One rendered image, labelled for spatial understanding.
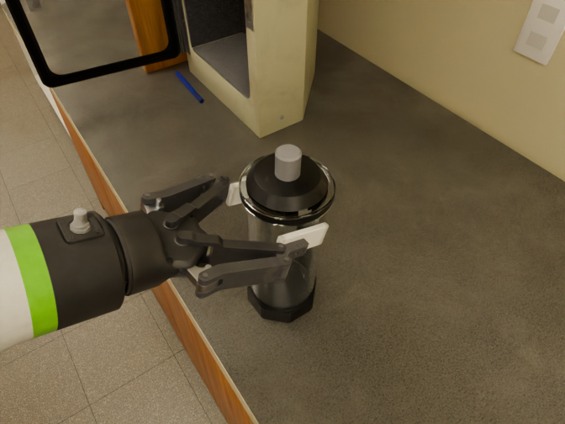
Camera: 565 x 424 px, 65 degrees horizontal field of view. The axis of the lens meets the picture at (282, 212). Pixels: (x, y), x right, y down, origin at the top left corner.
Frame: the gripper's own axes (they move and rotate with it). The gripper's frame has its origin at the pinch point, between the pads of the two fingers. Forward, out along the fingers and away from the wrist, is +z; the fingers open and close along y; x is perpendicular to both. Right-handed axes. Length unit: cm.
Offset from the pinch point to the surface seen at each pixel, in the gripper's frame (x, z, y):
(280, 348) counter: 18.9, 0.5, -6.9
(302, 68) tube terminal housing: -3.0, 28.7, 32.4
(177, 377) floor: 112, 20, 41
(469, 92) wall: -5, 62, 15
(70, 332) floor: 119, -3, 79
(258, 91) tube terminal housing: 1.4, 19.4, 32.6
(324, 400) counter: 18.7, 0.9, -15.8
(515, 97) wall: -9, 61, 5
